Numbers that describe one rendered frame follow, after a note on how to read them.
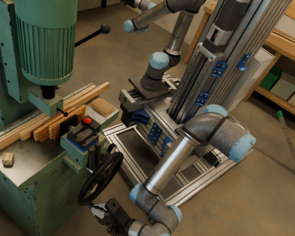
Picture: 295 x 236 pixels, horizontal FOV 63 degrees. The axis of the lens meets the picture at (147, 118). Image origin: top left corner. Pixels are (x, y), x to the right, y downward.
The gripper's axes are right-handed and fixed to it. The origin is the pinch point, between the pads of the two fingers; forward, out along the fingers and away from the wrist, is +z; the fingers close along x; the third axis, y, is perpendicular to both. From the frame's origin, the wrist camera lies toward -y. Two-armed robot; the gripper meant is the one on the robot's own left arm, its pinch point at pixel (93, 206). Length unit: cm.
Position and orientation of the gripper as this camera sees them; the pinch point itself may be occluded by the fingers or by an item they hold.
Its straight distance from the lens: 109.0
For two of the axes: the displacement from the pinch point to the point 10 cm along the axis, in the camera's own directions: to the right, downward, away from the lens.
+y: 1.5, 8.6, 4.8
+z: -8.3, -1.6, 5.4
